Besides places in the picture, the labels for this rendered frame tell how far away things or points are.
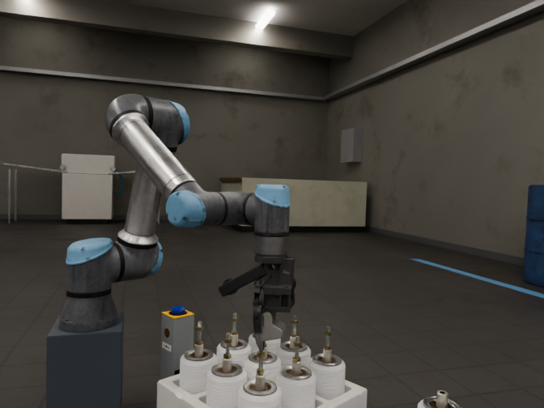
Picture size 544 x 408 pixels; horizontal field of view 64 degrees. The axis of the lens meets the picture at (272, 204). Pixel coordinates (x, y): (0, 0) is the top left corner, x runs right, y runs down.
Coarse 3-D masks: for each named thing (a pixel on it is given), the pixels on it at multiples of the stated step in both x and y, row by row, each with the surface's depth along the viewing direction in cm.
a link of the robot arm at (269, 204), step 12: (264, 192) 91; (276, 192) 91; (288, 192) 93; (252, 204) 94; (264, 204) 91; (276, 204) 91; (288, 204) 93; (252, 216) 94; (264, 216) 91; (276, 216) 91; (288, 216) 93; (264, 228) 91; (276, 228) 91; (288, 228) 94
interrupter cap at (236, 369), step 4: (216, 364) 107; (220, 364) 108; (232, 364) 108; (236, 364) 108; (212, 368) 105; (216, 368) 105; (220, 368) 106; (232, 368) 106; (236, 368) 106; (240, 368) 106; (212, 372) 103; (216, 372) 103; (220, 372) 103; (224, 372) 104; (228, 372) 104; (232, 372) 103; (236, 372) 103; (240, 372) 103; (220, 376) 101; (224, 376) 101; (228, 376) 101
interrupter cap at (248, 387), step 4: (248, 380) 99; (252, 380) 99; (268, 380) 99; (244, 384) 97; (248, 384) 98; (252, 384) 98; (268, 384) 98; (272, 384) 98; (244, 388) 95; (248, 388) 96; (252, 388) 96; (268, 388) 96; (272, 388) 96; (276, 388) 96; (248, 392) 94; (252, 392) 94; (256, 392) 94; (260, 392) 94; (264, 392) 94; (268, 392) 94; (272, 392) 94
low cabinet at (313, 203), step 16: (304, 192) 646; (320, 192) 653; (336, 192) 661; (352, 192) 669; (304, 208) 647; (320, 208) 654; (336, 208) 662; (352, 208) 670; (240, 224) 620; (304, 224) 648; (320, 224) 656; (336, 224) 664; (352, 224) 672
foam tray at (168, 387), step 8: (176, 376) 116; (160, 384) 113; (168, 384) 112; (176, 384) 115; (352, 384) 116; (160, 392) 113; (168, 392) 110; (176, 392) 108; (184, 392) 108; (352, 392) 111; (360, 392) 112; (160, 400) 113; (168, 400) 110; (176, 400) 107; (184, 400) 105; (192, 400) 104; (200, 400) 106; (320, 400) 106; (328, 400) 106; (336, 400) 107; (344, 400) 107; (352, 400) 109; (360, 400) 111
